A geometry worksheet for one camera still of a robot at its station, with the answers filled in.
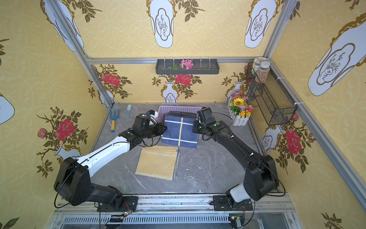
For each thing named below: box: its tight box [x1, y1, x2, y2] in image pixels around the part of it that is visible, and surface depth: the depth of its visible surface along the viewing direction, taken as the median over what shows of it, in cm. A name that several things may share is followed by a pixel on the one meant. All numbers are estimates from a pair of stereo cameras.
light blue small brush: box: [125, 104, 132, 120], surface depth 119 cm
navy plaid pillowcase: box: [162, 112, 198, 149], surface depth 85 cm
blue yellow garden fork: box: [109, 109, 120, 133], surface depth 111 cm
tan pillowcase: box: [134, 145, 181, 181], surface depth 90 cm
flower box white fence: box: [227, 89, 254, 127], surface depth 97 cm
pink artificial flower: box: [179, 59, 194, 70], surface depth 90 cm
